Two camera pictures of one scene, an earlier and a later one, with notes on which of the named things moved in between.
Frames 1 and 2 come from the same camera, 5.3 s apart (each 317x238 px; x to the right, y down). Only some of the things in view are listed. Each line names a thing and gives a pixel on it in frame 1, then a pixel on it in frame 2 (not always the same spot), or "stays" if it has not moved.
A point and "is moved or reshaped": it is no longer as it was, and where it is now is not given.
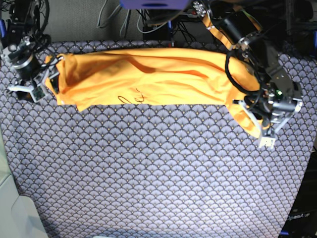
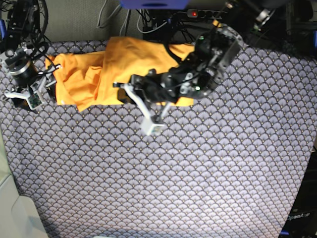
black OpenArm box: x=301 y=222 stays
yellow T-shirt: x=150 y=75 is moved or reshaped
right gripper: x=273 y=107 → x=153 y=89
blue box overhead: x=153 y=4 stays
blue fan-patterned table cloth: x=156 y=170 stays
